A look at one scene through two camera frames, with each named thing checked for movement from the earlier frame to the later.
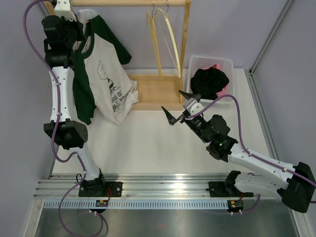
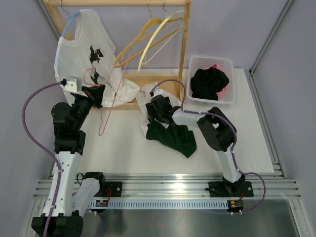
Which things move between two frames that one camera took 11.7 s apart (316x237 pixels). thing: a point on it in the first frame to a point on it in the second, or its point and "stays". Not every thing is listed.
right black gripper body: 197,126 to 151,109
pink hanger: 87,43 to 129,51
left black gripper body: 71,28 to 92,100
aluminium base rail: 168,186 stays
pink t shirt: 222,92 stays
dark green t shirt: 99,81 to 175,135
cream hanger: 166,13 to 141,62
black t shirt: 206,82 stays
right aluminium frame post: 282,14 stays
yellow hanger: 154,38 to 148,23
